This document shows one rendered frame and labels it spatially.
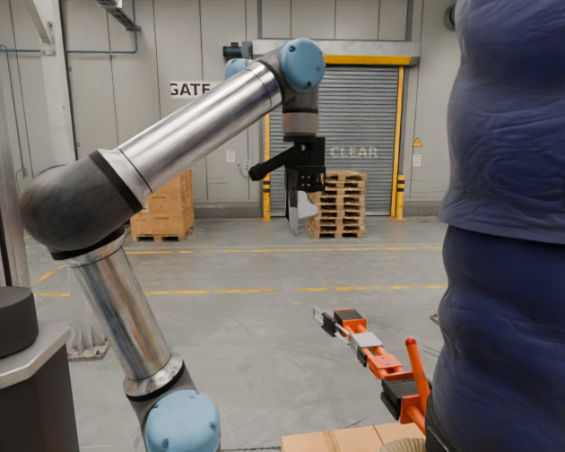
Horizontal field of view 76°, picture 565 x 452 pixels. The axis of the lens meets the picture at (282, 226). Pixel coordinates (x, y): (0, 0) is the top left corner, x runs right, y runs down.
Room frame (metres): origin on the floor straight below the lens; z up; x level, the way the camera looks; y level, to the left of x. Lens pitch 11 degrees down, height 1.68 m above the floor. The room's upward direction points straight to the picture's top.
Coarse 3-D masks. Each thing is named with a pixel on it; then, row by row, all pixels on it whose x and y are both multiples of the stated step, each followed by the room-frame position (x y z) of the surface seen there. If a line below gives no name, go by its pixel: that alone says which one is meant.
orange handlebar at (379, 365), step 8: (344, 328) 0.97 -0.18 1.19; (360, 328) 0.96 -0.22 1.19; (368, 352) 0.83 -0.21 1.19; (376, 352) 0.86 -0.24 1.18; (384, 352) 0.83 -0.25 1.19; (368, 360) 0.81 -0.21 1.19; (376, 360) 0.79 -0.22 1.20; (384, 360) 0.79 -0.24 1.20; (392, 360) 0.79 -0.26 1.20; (376, 368) 0.77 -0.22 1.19; (384, 368) 0.76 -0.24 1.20; (392, 368) 0.77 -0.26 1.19; (400, 368) 0.76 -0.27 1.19; (376, 376) 0.77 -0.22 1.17; (408, 408) 0.63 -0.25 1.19; (416, 408) 0.63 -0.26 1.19; (416, 416) 0.61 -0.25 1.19; (416, 424) 0.60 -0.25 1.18; (424, 432) 0.57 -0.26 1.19
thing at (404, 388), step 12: (396, 372) 0.72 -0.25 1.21; (408, 372) 0.72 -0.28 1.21; (384, 384) 0.69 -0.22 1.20; (396, 384) 0.69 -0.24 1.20; (408, 384) 0.69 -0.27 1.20; (384, 396) 0.69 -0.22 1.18; (396, 396) 0.64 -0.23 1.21; (408, 396) 0.64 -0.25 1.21; (396, 408) 0.65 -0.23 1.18; (420, 408) 0.64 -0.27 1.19; (396, 420) 0.64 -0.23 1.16; (408, 420) 0.63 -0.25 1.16
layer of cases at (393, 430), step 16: (320, 432) 1.32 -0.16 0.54; (336, 432) 1.32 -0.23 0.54; (352, 432) 1.32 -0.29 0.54; (368, 432) 1.32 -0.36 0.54; (384, 432) 1.32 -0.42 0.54; (400, 432) 1.32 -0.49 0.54; (416, 432) 1.32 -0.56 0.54; (288, 448) 1.23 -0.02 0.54; (304, 448) 1.23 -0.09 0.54; (320, 448) 1.23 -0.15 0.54; (336, 448) 1.23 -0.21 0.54; (352, 448) 1.23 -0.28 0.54; (368, 448) 1.23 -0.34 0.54
